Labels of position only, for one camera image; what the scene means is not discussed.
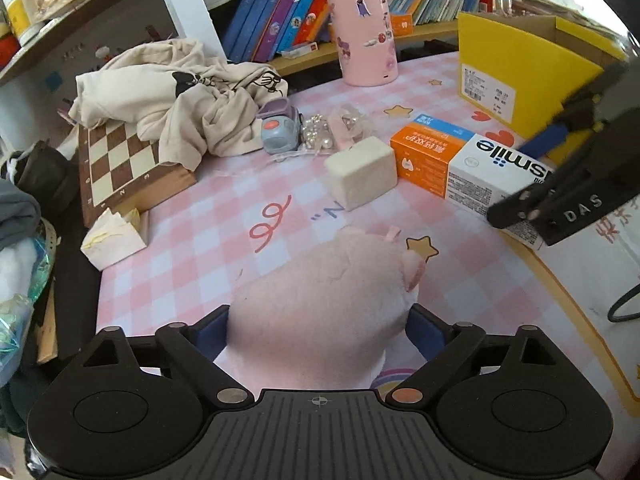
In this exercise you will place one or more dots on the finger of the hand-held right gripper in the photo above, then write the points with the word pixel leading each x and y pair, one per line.
pixel 520 210
pixel 547 139

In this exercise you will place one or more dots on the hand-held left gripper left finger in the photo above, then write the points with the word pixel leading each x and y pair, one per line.
pixel 212 332

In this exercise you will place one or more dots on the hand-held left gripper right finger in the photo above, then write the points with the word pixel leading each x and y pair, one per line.
pixel 425 332

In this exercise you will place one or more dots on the yellow cardboard box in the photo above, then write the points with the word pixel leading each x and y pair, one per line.
pixel 515 75

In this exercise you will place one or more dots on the orange white toothpaste box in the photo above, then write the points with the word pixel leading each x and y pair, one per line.
pixel 440 160

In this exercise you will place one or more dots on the pink plush toy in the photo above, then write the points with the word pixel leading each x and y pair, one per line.
pixel 310 310

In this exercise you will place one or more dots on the pink checked desk mat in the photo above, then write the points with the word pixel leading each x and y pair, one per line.
pixel 200 260

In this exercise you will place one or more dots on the white folded paper block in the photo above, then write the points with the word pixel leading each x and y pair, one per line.
pixel 112 240

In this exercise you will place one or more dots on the white rectangular block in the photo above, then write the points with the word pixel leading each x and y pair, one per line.
pixel 360 175

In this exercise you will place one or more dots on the wooden chessboard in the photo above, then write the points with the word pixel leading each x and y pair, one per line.
pixel 120 170

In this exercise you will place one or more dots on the iridescent plastic wrap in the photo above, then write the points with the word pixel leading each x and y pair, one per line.
pixel 20 300

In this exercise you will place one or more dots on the clear bag of beads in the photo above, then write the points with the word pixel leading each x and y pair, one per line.
pixel 335 127

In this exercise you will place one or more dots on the pink sticker-covered canister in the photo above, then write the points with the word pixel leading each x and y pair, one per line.
pixel 362 30

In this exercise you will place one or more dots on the grey purple toy car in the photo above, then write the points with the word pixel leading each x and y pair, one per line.
pixel 280 127

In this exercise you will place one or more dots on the dark bag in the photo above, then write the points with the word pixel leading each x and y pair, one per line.
pixel 45 175

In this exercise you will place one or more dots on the grey folded cloth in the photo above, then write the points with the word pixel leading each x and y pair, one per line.
pixel 15 210

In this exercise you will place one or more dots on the beige printed hoodie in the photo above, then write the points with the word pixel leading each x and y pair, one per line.
pixel 165 95

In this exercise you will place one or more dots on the row of colourful books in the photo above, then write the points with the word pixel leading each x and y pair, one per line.
pixel 310 0

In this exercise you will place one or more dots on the white wooden bookshelf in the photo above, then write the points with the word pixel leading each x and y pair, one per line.
pixel 190 0

